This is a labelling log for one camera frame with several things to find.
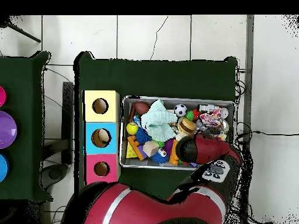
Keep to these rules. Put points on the wooden box with three holes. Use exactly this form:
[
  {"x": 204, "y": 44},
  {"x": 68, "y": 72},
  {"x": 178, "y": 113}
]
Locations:
[{"x": 109, "y": 109}]

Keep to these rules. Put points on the purple plastic bowl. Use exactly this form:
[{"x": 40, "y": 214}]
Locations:
[{"x": 7, "y": 129}]

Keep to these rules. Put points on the plain wooden block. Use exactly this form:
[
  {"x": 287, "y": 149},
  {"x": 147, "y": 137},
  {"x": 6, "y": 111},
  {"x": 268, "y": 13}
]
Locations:
[{"x": 150, "y": 148}]

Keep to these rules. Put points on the small brown football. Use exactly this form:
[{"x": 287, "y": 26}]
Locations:
[{"x": 142, "y": 108}]

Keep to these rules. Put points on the mint green waffle cloth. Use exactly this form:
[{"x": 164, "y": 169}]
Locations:
[{"x": 158, "y": 121}]

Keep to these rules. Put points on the silver tin can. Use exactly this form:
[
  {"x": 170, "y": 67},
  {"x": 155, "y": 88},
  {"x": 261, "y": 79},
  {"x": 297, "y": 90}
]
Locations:
[{"x": 225, "y": 113}]

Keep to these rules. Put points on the colourful polka dot cloth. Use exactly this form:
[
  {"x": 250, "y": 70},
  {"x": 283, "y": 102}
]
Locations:
[{"x": 211, "y": 117}]

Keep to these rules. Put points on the black tripod leg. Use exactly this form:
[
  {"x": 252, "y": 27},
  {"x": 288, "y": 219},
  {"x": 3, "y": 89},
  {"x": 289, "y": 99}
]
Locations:
[{"x": 23, "y": 32}]

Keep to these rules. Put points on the small soccer ball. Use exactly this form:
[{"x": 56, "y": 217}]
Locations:
[{"x": 180, "y": 110}]

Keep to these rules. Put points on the pink plastic bowl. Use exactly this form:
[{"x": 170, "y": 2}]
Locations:
[{"x": 2, "y": 96}]

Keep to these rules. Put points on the blue spiky rubber ball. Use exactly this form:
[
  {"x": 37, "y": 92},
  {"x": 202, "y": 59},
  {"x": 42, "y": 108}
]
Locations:
[{"x": 141, "y": 137}]

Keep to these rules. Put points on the plush burger toy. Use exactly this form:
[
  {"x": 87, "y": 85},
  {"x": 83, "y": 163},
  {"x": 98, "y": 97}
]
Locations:
[{"x": 186, "y": 126}]

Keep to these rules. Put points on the yellow ball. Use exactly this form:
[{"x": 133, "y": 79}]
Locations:
[{"x": 132, "y": 128}]

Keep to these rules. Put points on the dark green tablecloth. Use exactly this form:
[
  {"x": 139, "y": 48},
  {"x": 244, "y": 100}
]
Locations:
[
  {"x": 151, "y": 79},
  {"x": 23, "y": 77}
]

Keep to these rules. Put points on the silver toy robot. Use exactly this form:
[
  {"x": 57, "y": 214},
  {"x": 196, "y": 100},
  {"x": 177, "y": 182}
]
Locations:
[{"x": 208, "y": 107}]

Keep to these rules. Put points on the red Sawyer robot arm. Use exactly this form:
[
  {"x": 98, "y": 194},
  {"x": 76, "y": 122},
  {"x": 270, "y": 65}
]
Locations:
[{"x": 140, "y": 205}]

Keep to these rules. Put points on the blue plastic bowl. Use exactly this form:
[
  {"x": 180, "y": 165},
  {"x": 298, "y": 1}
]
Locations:
[{"x": 2, "y": 168}]

